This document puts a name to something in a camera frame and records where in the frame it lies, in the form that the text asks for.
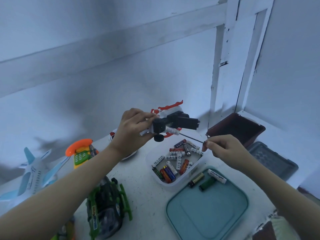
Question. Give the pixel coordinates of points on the clear plastic container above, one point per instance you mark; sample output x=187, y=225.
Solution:
x=170, y=180

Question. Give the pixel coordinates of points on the black white toy car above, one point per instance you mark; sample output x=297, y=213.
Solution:
x=131, y=155

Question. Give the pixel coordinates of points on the yellow orange toy car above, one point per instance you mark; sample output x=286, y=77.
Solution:
x=80, y=152

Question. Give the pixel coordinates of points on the heap of mixed batteries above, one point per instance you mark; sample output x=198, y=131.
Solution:
x=175, y=160

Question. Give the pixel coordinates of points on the person's left hand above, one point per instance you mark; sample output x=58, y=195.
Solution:
x=130, y=135

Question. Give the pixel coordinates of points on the white toy airplane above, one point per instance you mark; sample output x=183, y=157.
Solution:
x=32, y=175

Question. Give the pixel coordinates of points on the red white toy vehicle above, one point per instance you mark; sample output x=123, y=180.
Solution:
x=172, y=120

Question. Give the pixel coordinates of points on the person's right forearm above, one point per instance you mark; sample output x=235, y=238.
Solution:
x=282, y=200

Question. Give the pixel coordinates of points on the green orange toy car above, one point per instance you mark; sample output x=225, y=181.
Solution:
x=67, y=232

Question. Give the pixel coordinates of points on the person's right hand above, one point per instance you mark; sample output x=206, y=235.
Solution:
x=227, y=150

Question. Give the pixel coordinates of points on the grey storage box lid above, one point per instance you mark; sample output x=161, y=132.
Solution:
x=272, y=160

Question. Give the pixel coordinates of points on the teal container lid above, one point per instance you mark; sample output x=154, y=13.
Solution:
x=210, y=215

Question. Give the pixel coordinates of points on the dark brown storage box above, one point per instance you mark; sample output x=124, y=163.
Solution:
x=237, y=128

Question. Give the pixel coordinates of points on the white battery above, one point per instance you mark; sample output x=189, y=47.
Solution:
x=217, y=176

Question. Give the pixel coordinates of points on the dark green toy helicopter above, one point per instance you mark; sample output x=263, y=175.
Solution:
x=107, y=205

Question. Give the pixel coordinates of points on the person's left forearm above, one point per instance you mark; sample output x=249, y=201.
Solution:
x=55, y=197

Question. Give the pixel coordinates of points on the red screwdriver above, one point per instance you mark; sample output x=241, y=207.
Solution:
x=192, y=137

